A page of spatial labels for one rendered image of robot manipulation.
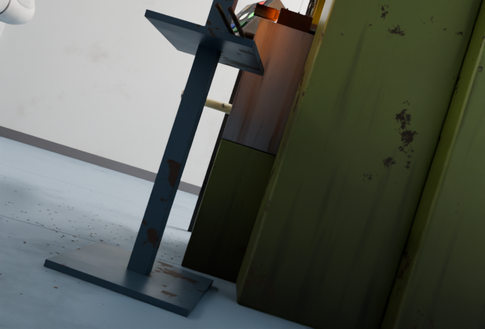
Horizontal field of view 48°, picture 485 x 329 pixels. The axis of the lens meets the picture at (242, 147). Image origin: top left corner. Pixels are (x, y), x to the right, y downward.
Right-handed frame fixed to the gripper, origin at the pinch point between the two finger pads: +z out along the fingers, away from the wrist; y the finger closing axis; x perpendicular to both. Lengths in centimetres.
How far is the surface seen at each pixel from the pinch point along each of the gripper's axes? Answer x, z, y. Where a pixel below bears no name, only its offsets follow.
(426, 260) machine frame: -69, 96, 58
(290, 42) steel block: -13.4, 41.7, 22.1
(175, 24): -30, 10, 72
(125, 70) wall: -17, -70, -241
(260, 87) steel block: -32, 37, 22
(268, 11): 0.2, 30.7, 0.6
